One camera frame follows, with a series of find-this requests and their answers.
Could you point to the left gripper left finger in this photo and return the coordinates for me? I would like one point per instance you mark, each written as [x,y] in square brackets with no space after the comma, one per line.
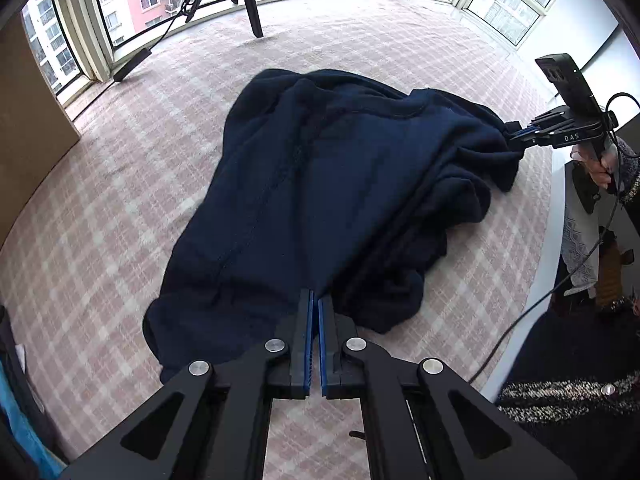
[293,376]

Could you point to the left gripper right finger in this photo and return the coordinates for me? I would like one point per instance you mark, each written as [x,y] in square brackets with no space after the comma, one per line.
[338,376]

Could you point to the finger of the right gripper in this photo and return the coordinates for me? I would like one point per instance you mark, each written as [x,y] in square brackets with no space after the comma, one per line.
[517,134]

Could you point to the navy blue sweatshirt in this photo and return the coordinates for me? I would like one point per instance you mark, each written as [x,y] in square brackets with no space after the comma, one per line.
[332,182]

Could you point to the person's right forearm sleeve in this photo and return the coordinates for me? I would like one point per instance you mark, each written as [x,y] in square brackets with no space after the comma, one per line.
[628,161]

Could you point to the person's right hand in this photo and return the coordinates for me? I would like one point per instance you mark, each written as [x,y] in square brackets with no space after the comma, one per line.
[601,168]

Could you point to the white lace cloth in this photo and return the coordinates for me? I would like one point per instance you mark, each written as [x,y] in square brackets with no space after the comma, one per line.
[580,235]

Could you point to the pink plaid bed cover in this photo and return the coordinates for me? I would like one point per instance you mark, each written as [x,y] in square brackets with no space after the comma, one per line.
[87,255]

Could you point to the blue garment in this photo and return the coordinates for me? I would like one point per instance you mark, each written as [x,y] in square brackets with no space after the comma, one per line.
[22,452]

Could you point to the black garment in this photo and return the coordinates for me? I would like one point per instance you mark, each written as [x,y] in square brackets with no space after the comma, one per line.
[13,360]

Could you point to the wooden board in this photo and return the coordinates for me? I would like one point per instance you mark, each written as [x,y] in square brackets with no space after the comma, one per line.
[35,132]

